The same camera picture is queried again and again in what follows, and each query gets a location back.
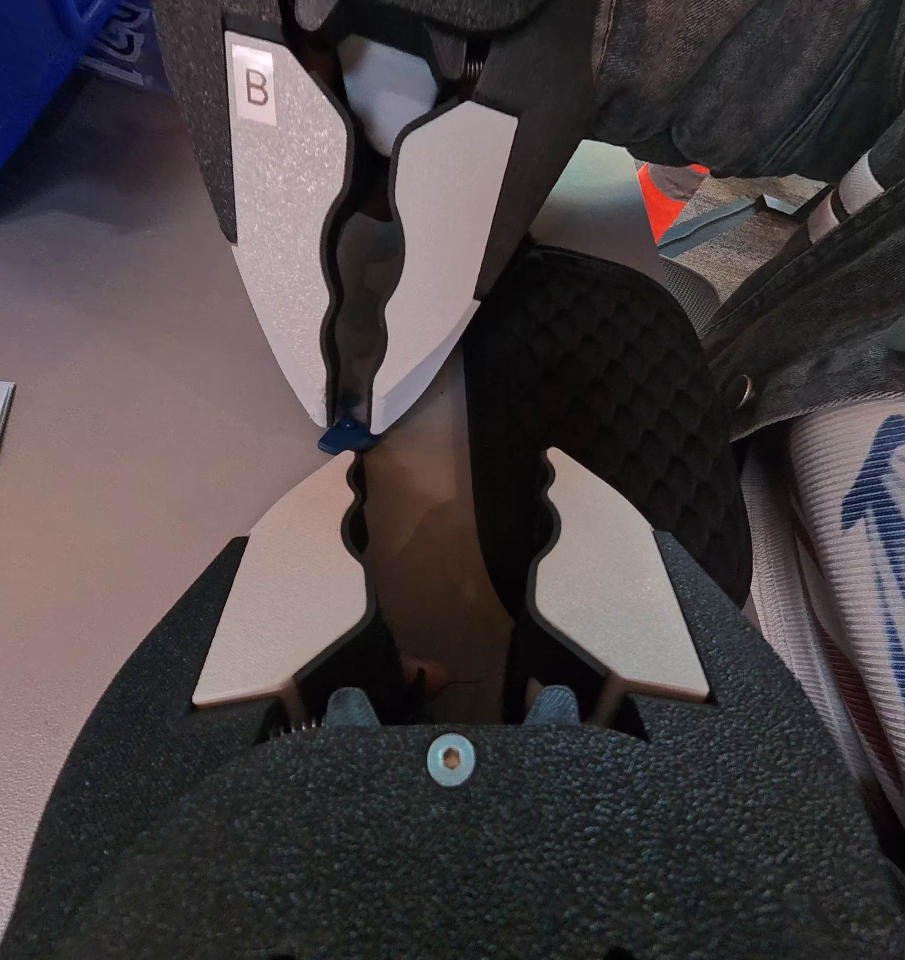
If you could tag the blue plastic bin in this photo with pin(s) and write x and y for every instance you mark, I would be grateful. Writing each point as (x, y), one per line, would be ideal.
(25, 90)

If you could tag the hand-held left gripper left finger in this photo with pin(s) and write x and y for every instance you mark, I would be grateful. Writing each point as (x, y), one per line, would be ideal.
(287, 600)

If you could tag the clear plastic bag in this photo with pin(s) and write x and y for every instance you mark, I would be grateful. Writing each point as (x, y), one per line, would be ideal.
(126, 45)

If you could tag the person's pale striped shirt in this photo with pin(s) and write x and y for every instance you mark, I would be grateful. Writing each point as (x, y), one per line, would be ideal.
(857, 600)

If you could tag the person's dark jacket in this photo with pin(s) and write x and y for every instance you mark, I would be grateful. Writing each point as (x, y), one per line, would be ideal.
(820, 315)

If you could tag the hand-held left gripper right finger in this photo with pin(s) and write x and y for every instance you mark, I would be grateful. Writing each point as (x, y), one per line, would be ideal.
(617, 600)

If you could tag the orange traffic cone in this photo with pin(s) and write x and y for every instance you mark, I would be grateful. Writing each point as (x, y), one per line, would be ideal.
(666, 199)

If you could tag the black padded armrest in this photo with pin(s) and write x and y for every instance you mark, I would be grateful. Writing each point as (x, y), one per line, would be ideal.
(610, 375)

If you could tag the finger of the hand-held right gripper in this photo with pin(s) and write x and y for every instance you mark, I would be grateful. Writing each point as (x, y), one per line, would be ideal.
(287, 210)
(452, 225)

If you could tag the white armrest support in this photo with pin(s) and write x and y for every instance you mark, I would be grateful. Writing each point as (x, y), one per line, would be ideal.
(595, 202)

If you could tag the dark blue quarter-round brick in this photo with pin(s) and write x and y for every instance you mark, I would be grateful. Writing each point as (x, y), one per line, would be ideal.
(344, 437)

